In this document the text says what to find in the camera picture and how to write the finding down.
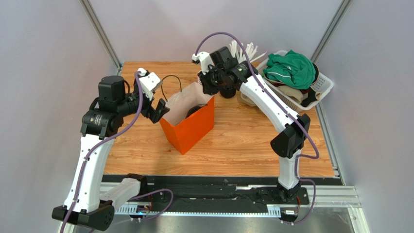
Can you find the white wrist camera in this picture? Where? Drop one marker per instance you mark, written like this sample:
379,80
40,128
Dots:
149,81
204,60

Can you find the green cloth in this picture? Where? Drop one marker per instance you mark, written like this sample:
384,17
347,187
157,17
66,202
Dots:
292,69

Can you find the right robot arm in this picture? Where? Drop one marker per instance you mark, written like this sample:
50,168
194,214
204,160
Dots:
220,70

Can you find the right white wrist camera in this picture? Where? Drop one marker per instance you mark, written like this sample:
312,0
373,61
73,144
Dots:
204,60

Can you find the black cup lid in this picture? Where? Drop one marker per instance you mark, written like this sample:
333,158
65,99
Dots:
194,109

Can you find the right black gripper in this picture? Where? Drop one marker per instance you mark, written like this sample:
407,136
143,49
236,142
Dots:
207,81

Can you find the white wrapped straws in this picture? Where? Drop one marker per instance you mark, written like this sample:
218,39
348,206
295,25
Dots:
251,52

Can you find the black lid stack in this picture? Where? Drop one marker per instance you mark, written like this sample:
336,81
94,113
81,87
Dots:
228,92

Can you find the white plastic basket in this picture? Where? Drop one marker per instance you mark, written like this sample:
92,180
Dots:
312,96

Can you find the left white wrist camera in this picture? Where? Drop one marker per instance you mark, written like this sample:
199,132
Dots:
149,81

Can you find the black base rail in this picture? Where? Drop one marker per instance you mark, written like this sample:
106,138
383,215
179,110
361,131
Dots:
216,195

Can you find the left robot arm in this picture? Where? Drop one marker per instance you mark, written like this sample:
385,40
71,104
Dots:
85,206

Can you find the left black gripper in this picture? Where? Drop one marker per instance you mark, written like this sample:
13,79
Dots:
149,112

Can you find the orange paper bag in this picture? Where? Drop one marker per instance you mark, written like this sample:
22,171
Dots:
183,133

